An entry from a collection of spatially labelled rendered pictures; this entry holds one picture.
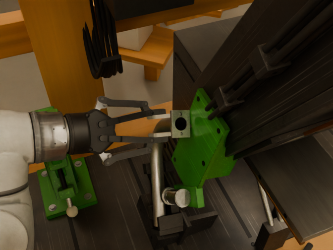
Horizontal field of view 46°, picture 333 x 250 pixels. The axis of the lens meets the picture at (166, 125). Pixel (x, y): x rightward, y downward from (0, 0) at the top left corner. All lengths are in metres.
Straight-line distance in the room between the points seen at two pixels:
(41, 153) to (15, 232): 0.13
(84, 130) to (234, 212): 0.49
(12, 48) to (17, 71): 1.91
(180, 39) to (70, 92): 0.31
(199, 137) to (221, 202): 0.31
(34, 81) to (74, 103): 1.79
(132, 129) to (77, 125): 0.53
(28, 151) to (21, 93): 2.09
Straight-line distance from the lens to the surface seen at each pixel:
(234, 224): 1.01
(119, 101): 0.74
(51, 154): 0.69
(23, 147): 0.67
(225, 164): 0.80
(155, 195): 0.91
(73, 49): 0.94
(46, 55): 0.93
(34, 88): 2.76
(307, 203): 0.81
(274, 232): 0.90
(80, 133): 0.69
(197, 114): 0.76
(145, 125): 1.21
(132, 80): 2.69
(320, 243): 1.04
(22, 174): 0.69
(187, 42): 0.92
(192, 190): 0.81
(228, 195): 1.05
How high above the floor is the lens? 1.79
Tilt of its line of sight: 48 degrees down
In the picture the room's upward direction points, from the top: straight up
